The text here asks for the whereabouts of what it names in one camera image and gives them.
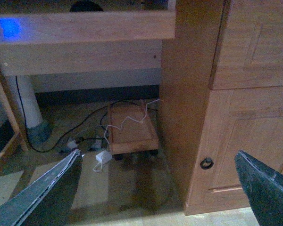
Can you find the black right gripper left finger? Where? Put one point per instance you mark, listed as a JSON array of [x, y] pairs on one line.
[[48, 200]]

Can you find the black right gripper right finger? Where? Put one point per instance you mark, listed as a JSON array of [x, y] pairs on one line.
[[263, 187]]

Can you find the white power plug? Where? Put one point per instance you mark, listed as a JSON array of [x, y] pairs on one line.
[[71, 144]]

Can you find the white charger adapter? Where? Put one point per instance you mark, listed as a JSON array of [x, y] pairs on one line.
[[103, 157]]

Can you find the white pipe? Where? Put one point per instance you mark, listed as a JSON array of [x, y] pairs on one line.
[[23, 94]]

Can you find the wooden rolling cart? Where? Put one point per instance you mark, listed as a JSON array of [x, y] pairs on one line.
[[130, 129]]

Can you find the wooden desk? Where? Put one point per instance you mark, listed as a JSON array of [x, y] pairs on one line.
[[221, 88]]

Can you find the black ring door pull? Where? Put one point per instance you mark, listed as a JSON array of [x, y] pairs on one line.
[[206, 163]]

